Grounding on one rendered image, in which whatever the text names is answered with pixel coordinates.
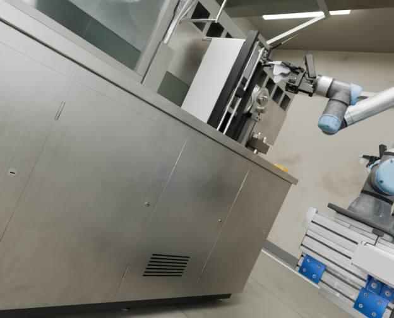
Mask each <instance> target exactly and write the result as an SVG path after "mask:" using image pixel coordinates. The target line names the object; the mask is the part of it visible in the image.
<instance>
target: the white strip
mask: <svg viewBox="0 0 394 318"><path fill-rule="evenodd" d="M202 40H203V41H211V43H210V45H209V48H208V50H207V52H206V54H205V56H204V58H203V60H202V62H201V65H200V67H199V69H198V72H197V73H196V76H195V77H194V80H193V82H192V84H191V87H190V89H189V91H188V93H187V95H186V98H185V99H184V102H183V104H182V106H181V108H182V109H184V110H185V111H187V112H189V113H190V114H192V115H194V116H195V117H197V118H199V119H200V120H202V121H203V122H205V123H206V122H207V120H208V118H209V116H210V114H211V112H212V110H213V108H214V105H215V103H216V101H217V98H218V96H219V95H220V92H221V90H222V88H223V86H224V84H225V81H226V79H227V77H228V75H229V73H230V70H231V69H232V66H233V64H234V62H235V60H236V57H237V55H238V53H239V51H240V49H241V47H242V45H243V44H244V43H245V41H246V40H239V39H230V38H209V37H202Z"/></svg>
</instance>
